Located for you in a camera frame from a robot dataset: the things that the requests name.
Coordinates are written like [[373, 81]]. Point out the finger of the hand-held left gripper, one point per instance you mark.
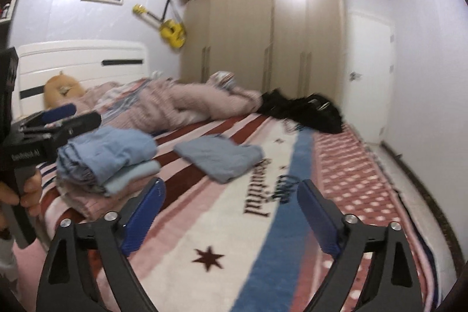
[[84, 121], [58, 112]]

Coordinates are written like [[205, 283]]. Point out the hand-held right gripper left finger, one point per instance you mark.
[[144, 217]]

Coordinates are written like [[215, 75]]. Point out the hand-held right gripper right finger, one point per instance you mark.
[[316, 217]]

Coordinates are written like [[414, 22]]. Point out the blue denim pants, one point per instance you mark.
[[109, 147]]

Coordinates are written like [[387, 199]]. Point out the person's left hand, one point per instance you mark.
[[33, 187]]

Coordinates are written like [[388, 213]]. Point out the tan plush toy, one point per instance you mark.
[[60, 85]]

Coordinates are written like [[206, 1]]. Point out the light blue folded cloth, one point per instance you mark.
[[135, 173]]

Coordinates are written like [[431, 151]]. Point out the white bed headboard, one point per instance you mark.
[[73, 56]]

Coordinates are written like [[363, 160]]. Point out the striped and dotted printed blanket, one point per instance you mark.
[[226, 224]]

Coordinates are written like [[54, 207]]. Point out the pink quilt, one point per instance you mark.
[[175, 100]]

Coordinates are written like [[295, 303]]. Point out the small pale denim garment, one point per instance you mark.
[[219, 158]]

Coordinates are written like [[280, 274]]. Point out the yellow guitar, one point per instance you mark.
[[172, 32]]

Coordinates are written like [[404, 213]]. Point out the white door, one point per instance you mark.
[[369, 78]]

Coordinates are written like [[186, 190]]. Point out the beige wooden wardrobe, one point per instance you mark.
[[285, 23]]

